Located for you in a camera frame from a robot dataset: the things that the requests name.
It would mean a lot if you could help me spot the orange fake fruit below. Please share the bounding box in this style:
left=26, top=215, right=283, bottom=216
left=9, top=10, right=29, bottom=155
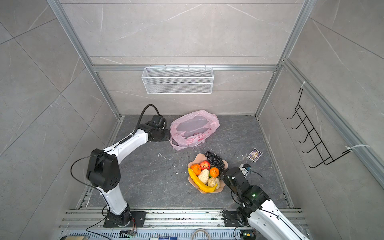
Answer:
left=190, top=164, right=202, bottom=176
left=209, top=167, right=220, bottom=178

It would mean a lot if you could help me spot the beige fake fruit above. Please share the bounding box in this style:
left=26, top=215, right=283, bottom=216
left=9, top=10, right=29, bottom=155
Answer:
left=198, top=170, right=210, bottom=185
left=207, top=178, right=220, bottom=189

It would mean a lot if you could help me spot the dark fake grape bunch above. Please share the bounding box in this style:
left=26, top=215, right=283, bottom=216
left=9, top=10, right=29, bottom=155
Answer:
left=205, top=152, right=225, bottom=174

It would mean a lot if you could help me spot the red fake strawberry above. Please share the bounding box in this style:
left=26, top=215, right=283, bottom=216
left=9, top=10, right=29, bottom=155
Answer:
left=200, top=161, right=211, bottom=170

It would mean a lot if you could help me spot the pink scalloped plate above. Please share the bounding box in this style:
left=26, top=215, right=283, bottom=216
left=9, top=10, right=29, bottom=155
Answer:
left=188, top=154, right=226, bottom=194

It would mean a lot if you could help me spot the pink plastic bag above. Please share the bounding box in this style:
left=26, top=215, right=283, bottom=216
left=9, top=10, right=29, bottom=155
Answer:
left=170, top=110, right=220, bottom=151

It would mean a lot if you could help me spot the yellow fake banana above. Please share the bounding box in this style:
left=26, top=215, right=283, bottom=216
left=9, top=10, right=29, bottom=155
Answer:
left=188, top=168, right=218, bottom=193

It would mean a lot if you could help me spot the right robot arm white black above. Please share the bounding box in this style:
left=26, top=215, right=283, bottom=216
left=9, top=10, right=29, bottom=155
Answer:
left=220, top=168, right=309, bottom=240

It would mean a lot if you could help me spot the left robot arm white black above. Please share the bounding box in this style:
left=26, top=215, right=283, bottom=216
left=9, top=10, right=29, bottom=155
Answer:
left=70, top=104, right=171, bottom=227

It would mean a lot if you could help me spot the small printed card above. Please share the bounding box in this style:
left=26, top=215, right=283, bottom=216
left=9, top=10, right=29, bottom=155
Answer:
left=247, top=148, right=263, bottom=163

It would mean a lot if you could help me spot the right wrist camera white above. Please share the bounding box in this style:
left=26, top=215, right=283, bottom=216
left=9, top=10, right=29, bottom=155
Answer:
left=239, top=164, right=252, bottom=177

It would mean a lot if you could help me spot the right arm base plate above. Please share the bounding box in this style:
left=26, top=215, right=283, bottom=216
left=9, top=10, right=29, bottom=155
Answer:
left=221, top=210, right=249, bottom=227

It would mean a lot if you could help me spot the white wire mesh basket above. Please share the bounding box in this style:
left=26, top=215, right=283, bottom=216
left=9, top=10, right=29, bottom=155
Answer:
left=142, top=67, right=214, bottom=95

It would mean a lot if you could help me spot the black wire hook rack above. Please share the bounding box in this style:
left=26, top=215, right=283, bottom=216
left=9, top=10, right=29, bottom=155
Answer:
left=286, top=89, right=352, bottom=169

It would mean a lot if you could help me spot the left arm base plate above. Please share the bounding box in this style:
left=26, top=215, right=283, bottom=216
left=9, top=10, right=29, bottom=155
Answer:
left=103, top=211, right=147, bottom=228

